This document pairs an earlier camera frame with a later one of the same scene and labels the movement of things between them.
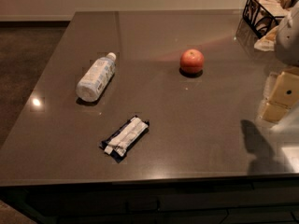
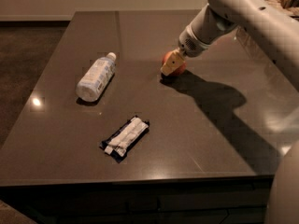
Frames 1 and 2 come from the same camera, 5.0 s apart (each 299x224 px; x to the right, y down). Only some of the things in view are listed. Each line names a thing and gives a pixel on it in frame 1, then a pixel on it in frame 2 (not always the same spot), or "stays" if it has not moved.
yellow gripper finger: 286,91 to 190,45
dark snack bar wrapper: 117,144 stays
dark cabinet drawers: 223,202 stays
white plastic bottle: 96,77 stays
